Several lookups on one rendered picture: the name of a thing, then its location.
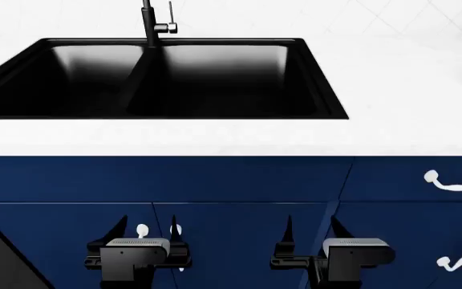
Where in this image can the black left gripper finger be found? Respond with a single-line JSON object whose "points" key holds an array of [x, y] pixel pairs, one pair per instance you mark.
{"points": [[114, 230], [175, 234]]}

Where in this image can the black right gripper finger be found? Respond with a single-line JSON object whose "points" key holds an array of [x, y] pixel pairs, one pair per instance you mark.
{"points": [[288, 238], [339, 230]]}

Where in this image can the black double basin sink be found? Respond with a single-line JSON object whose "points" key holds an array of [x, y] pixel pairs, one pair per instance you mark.
{"points": [[223, 90]]}

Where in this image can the navy blue cabinet door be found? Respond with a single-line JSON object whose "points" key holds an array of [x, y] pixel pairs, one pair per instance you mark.
{"points": [[411, 228], [46, 228], [231, 234]]}

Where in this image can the navy blue cabinet front panel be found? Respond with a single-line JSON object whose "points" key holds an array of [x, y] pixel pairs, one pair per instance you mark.
{"points": [[155, 179]]}

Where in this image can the navy blue drawer front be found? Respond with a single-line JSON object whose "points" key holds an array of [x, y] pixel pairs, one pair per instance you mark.
{"points": [[383, 180]]}

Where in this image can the black kitchen faucet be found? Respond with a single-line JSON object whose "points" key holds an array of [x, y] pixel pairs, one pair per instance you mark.
{"points": [[150, 27]]}

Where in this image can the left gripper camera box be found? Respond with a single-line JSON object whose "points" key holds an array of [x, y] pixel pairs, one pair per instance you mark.
{"points": [[134, 253]]}

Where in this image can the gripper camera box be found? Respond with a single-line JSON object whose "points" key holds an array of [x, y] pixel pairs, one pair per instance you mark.
{"points": [[359, 253], [134, 253]]}

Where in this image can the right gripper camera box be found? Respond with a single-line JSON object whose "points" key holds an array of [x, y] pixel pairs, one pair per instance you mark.
{"points": [[359, 253]]}

